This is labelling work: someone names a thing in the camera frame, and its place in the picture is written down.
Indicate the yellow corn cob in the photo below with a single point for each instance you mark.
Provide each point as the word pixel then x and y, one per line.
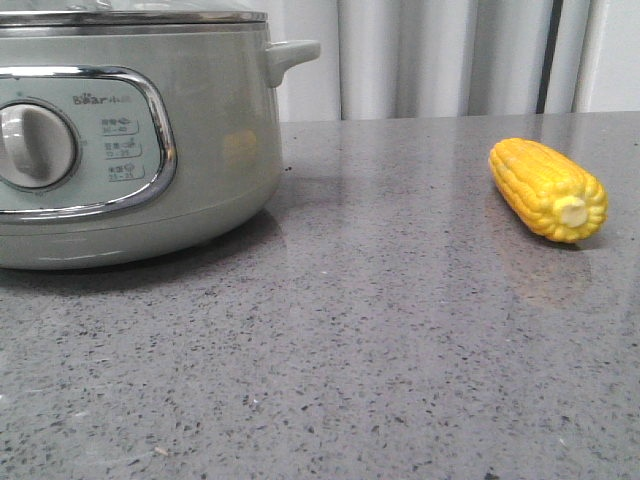
pixel 551 194

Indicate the glass pot lid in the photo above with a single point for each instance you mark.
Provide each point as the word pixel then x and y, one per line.
pixel 85 13

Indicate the green electric cooking pot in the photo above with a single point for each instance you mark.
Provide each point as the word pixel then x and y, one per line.
pixel 177 135

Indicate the grey pot control knob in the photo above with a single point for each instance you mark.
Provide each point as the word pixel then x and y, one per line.
pixel 38 148

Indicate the white pleated curtain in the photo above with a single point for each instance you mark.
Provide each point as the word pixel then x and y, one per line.
pixel 412 59

